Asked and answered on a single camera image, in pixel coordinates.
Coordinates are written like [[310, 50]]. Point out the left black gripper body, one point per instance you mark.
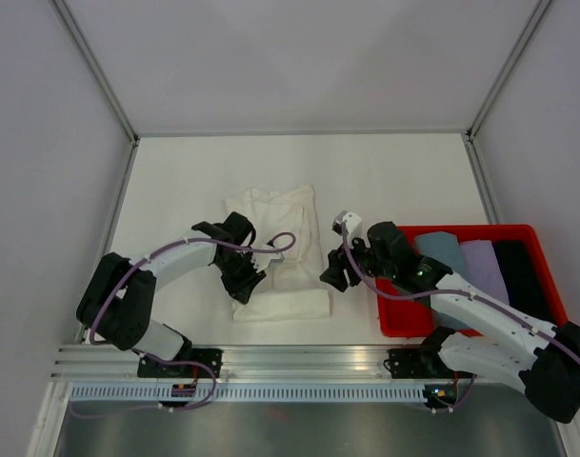
[[235, 267]]

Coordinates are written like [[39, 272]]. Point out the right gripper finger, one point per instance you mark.
[[338, 258], [335, 277]]

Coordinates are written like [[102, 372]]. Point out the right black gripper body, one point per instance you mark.
[[380, 269]]

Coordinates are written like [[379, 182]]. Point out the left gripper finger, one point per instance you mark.
[[237, 289], [249, 278]]

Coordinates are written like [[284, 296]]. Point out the white t shirt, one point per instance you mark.
[[292, 289]]

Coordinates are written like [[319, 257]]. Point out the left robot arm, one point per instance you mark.
[[117, 304]]

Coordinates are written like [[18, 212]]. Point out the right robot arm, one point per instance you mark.
[[534, 357]]

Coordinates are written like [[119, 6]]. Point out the grey-blue rolled t shirt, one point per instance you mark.
[[444, 248]]

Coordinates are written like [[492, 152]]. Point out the red plastic bin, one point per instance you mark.
[[409, 319]]

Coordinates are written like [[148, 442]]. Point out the lilac rolled t shirt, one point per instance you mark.
[[483, 269]]

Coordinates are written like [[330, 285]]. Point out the black rolled t shirt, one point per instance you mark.
[[524, 289]]

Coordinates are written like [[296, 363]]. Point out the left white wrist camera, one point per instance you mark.
[[264, 257]]

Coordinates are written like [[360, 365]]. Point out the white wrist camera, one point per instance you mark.
[[349, 222], [264, 257]]

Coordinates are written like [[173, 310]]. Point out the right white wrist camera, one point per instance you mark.
[[349, 222]]

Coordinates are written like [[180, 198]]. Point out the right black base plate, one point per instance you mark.
[[413, 363]]

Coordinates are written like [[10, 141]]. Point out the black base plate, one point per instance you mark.
[[189, 363], [413, 363]]

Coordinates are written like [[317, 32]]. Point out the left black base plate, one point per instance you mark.
[[189, 363]]

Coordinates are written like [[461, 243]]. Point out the aluminium mounting rail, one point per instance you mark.
[[85, 363]]

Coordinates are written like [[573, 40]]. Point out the white slotted cable duct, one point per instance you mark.
[[406, 393]]

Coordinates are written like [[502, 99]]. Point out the right aluminium frame post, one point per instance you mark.
[[518, 49]]

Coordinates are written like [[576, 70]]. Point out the aluminium frame post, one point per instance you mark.
[[79, 39], [518, 49]]

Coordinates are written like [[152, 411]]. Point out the left aluminium frame post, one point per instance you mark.
[[79, 39]]

